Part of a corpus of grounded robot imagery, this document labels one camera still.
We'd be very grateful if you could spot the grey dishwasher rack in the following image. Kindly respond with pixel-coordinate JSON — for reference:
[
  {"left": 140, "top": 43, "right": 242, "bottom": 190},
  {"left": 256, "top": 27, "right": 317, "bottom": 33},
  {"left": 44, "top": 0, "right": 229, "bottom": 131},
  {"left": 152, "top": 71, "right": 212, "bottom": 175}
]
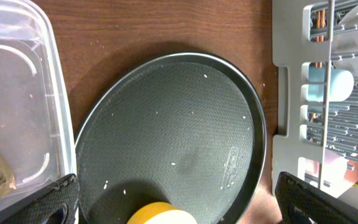
[{"left": 272, "top": 1, "right": 358, "bottom": 197}]

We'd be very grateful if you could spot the clear plastic waste bin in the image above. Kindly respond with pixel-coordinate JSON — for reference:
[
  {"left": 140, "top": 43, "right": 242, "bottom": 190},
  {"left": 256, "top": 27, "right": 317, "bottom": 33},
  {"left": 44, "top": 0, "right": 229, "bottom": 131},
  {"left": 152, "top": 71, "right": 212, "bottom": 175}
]
[{"left": 0, "top": 0, "right": 76, "bottom": 211}]

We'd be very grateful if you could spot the round black serving tray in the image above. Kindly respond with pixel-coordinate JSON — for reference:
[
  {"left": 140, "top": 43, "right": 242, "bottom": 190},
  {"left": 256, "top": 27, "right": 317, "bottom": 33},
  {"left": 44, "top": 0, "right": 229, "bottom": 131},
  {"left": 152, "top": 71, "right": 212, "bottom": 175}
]
[{"left": 75, "top": 52, "right": 267, "bottom": 223}]

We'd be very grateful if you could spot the wooden chopstick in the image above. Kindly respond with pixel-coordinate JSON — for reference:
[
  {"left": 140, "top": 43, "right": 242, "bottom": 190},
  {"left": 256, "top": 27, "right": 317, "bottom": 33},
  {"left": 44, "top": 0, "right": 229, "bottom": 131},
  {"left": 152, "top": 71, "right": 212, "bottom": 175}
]
[
  {"left": 312, "top": 11, "right": 325, "bottom": 119},
  {"left": 315, "top": 9, "right": 326, "bottom": 68}
]

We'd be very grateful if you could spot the blue cup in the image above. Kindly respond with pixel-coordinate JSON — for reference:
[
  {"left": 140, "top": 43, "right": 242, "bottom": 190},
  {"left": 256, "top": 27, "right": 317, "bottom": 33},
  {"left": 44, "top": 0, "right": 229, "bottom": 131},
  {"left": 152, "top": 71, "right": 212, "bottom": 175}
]
[{"left": 306, "top": 67, "right": 354, "bottom": 102}]

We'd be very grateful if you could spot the pink cup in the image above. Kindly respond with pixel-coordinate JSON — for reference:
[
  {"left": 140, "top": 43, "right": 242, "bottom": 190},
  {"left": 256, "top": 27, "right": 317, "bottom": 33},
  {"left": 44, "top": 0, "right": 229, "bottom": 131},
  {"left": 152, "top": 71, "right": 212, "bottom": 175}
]
[{"left": 305, "top": 150, "right": 347, "bottom": 187}]

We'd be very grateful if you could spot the yellow bowl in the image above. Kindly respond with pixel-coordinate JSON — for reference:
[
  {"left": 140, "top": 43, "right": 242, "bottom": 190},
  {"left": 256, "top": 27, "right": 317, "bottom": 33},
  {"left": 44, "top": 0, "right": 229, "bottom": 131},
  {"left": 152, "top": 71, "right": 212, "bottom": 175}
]
[{"left": 127, "top": 202, "right": 197, "bottom": 224}]

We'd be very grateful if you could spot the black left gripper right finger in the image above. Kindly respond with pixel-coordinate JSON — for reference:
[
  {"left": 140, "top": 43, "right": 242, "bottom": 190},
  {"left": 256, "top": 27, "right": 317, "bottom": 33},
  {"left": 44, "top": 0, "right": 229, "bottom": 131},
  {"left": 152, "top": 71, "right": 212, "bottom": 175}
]
[{"left": 275, "top": 172, "right": 358, "bottom": 224}]

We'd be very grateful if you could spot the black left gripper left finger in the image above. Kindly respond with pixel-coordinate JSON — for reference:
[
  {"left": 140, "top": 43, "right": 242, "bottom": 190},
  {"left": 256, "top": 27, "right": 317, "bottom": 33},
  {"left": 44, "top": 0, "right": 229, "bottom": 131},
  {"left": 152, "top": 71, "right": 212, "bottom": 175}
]
[{"left": 0, "top": 174, "right": 79, "bottom": 224}]

